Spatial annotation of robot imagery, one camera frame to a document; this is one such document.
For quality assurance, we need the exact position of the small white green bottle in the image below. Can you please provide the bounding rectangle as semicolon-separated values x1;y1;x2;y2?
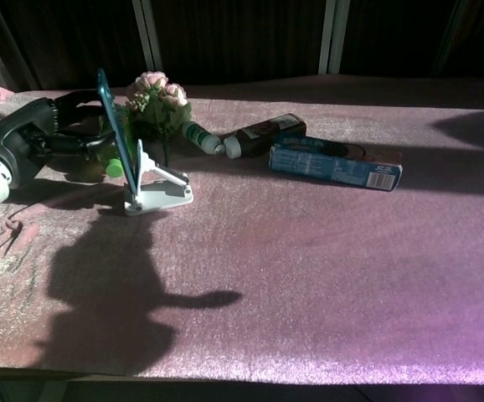
182;121;225;157

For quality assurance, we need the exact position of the green plastic bottle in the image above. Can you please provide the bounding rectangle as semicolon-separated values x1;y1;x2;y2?
86;104;133;178

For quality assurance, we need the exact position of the pink artificial flower bouquet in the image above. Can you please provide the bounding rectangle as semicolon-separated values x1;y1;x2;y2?
124;70;193;165

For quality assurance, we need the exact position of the white folding phone stand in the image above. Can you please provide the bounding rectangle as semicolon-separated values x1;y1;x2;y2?
123;138;194;217

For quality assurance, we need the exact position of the blue toothpaste box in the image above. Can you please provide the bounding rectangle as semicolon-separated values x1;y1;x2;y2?
268;133;404;193

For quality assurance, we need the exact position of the white frame post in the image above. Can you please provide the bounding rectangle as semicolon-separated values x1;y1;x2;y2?
130;0;164;77
317;0;351;75

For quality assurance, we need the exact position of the dark brown bottle white cap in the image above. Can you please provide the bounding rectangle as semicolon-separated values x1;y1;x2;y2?
223;112;308;161

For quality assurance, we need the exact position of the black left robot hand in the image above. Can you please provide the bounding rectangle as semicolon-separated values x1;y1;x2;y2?
0;89;118;190

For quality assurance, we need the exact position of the black smartphone with blue case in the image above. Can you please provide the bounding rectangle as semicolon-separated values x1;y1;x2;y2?
96;68;142;195

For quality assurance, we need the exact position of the pink fuzzy table cloth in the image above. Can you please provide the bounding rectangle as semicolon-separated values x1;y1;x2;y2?
0;75;484;384

